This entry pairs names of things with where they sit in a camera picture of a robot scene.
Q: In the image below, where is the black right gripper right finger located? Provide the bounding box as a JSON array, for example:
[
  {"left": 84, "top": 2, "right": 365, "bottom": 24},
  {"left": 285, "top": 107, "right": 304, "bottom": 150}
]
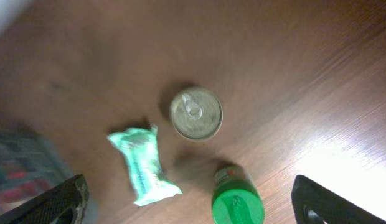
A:
[{"left": 291, "top": 175, "right": 386, "bottom": 224}]

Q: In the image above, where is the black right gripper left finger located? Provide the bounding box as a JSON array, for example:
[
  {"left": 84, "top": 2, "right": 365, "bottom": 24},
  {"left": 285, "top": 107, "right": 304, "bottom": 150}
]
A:
[{"left": 0, "top": 174, "right": 89, "bottom": 224}]

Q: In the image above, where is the green lidded glass jar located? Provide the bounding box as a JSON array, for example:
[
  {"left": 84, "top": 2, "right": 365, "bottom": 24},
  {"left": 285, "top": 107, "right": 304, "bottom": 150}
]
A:
[{"left": 212, "top": 165, "right": 265, "bottom": 224}]

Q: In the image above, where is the light green packet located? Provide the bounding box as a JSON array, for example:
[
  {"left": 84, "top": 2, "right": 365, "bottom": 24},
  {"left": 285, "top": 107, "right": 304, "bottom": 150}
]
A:
[{"left": 107, "top": 125, "right": 182, "bottom": 207}]

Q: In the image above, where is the silver tin can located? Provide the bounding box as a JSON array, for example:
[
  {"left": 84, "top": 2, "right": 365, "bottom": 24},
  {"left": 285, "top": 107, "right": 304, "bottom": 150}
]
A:
[{"left": 169, "top": 86, "right": 223, "bottom": 141}]

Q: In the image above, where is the grey plastic laundry basket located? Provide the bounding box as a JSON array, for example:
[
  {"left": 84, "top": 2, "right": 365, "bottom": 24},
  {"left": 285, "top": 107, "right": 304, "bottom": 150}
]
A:
[{"left": 0, "top": 133, "right": 73, "bottom": 214}]

